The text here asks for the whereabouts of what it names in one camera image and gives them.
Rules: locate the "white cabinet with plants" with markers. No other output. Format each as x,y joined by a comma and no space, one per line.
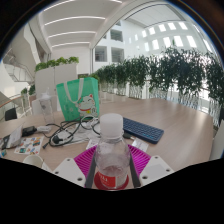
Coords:
53,75

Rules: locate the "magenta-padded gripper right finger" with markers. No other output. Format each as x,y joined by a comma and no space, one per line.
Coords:
156,168

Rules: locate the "brown planter with plants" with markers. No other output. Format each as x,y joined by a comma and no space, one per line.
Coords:
30,91

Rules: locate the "ceiling light strips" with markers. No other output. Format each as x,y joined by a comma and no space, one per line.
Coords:
73,20

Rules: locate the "clear red-labelled water bottle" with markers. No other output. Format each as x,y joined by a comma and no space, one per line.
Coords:
111,156

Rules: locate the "white paper packet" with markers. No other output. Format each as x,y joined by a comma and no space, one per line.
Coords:
140,145

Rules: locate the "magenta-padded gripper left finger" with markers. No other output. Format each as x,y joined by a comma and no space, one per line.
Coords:
70,170

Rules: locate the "black charger block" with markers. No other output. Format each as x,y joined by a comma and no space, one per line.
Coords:
29,130

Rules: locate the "tall clear plastic jug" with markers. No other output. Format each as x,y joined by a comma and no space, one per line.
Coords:
47,108

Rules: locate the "row of green plants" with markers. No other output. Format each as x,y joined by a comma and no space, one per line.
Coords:
160,73

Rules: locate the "green tote bag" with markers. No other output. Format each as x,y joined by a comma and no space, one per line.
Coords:
71,103

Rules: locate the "colourful sticker sheet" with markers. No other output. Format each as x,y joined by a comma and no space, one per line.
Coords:
30,145

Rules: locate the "black chair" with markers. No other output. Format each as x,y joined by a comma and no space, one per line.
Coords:
10,114

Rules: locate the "dark blue keyboard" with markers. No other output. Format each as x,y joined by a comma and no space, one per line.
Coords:
143,130

